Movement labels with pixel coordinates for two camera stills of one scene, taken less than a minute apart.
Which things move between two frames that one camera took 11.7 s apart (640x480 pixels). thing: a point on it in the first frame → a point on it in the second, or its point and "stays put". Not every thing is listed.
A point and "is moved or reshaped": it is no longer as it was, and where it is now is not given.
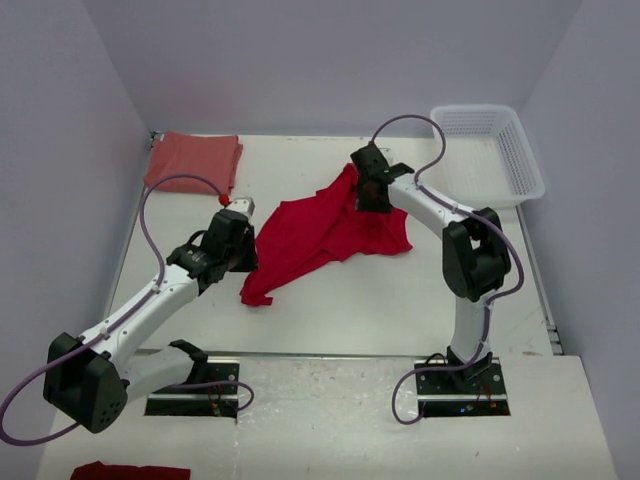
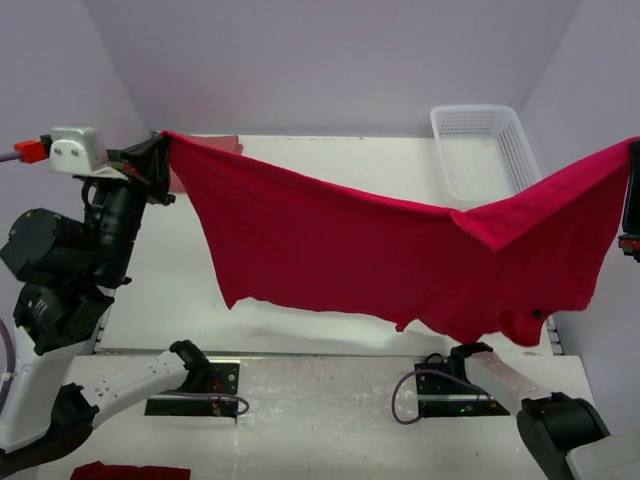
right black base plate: [478, 389] stays put
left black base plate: [213, 400] stays put
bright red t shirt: [324, 225] is moved or reshaped
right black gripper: [363, 204] → [632, 198]
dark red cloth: [99, 471] stays put
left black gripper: [250, 263] → [148, 160]
